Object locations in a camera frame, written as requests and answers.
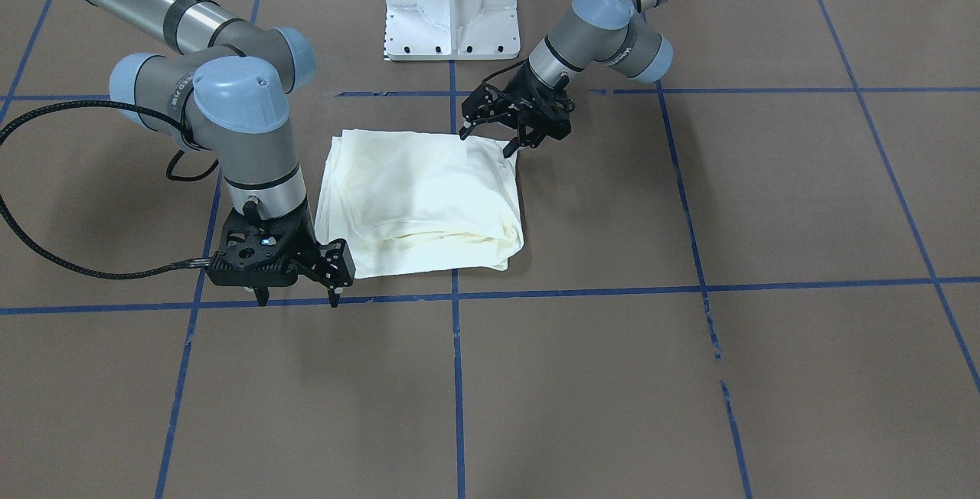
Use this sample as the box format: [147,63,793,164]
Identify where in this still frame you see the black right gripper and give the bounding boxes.
[205,204,356,308]

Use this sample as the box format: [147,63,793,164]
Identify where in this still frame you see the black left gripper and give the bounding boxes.
[459,62,574,158]

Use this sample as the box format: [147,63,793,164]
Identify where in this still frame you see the cream long-sleeve cat shirt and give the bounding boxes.
[315,129,524,279]

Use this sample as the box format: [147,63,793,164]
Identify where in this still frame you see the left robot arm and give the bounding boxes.
[458,0,675,157]

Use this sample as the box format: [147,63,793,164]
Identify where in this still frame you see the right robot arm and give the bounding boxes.
[2,0,356,307]

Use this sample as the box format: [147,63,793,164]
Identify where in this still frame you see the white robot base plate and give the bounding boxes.
[383,0,521,62]

